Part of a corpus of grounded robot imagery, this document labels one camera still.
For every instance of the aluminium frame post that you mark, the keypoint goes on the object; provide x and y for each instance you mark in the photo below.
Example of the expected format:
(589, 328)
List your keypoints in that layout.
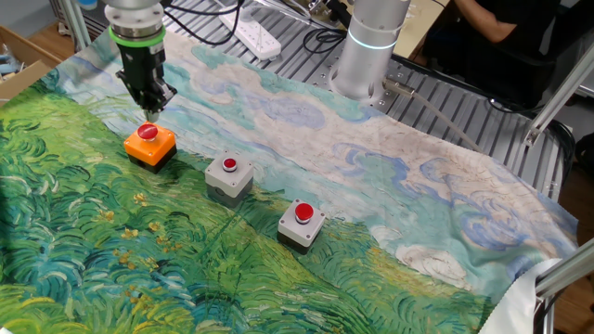
(76, 23)

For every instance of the orange box red mushroom button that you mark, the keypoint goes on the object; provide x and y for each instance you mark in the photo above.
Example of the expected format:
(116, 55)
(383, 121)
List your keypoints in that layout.
(153, 150)

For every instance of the person black shirt torso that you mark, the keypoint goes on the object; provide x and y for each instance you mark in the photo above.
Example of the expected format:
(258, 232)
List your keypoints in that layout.
(529, 18)

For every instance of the white black-based box red button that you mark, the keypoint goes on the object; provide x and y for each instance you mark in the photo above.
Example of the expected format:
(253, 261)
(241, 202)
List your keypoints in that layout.
(297, 232)

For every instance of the aluminium frame profile with post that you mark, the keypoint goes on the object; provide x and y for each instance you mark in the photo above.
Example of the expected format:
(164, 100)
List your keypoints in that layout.
(566, 271)

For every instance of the white power strip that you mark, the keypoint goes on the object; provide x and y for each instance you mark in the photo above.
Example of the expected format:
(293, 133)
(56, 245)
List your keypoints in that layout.
(257, 42)

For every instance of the cardboard box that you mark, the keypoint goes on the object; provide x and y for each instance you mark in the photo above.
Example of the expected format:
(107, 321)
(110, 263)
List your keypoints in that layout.
(23, 79)

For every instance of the person forearm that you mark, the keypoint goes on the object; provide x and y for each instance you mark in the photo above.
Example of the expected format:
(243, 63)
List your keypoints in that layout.
(487, 25)

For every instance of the grey box small red button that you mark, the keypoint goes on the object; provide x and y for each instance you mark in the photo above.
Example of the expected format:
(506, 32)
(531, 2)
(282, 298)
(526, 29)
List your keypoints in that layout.
(227, 183)

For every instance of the black office chair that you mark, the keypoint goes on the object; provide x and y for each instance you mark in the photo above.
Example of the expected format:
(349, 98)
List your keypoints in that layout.
(510, 79)

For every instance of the painted landscape tablecloth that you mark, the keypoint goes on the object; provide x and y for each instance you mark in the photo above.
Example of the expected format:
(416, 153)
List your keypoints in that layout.
(371, 185)

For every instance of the beige wooden board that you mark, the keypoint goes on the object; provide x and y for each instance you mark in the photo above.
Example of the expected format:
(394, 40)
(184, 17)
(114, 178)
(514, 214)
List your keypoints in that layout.
(417, 28)

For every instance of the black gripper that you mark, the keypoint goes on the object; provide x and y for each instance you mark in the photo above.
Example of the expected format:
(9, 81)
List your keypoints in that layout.
(144, 67)

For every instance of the slanted aluminium frame profile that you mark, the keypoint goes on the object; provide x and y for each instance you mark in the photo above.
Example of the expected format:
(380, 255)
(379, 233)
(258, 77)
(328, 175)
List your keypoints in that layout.
(552, 106)

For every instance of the black plug block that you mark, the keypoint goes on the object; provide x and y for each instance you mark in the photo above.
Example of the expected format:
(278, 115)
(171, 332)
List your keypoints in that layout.
(339, 11)

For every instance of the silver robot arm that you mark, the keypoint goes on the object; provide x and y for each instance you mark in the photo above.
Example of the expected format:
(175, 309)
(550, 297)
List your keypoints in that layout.
(366, 65)

